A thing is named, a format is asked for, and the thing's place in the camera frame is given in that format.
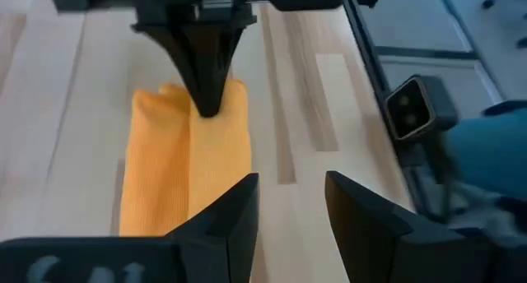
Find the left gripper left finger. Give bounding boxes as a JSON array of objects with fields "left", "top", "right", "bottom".
[{"left": 0, "top": 172, "right": 260, "bottom": 283}]

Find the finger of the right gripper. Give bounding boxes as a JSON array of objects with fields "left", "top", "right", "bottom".
[
  {"left": 130, "top": 22, "right": 207, "bottom": 118},
  {"left": 191, "top": 21, "right": 259, "bottom": 118}
]

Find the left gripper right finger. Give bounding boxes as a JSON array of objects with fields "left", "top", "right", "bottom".
[{"left": 324, "top": 170, "right": 527, "bottom": 283}]

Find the black table-level camera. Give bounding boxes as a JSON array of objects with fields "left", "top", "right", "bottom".
[{"left": 384, "top": 74, "right": 459, "bottom": 142}]

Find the black aluminium table frame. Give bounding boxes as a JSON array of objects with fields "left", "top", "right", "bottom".
[{"left": 342, "top": 0, "right": 450, "bottom": 222}]

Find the blue object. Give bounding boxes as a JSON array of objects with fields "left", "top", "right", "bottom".
[{"left": 442, "top": 100, "right": 527, "bottom": 202}]

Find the orange microfiber towel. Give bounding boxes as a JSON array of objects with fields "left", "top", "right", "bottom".
[{"left": 119, "top": 79, "right": 253, "bottom": 238}]

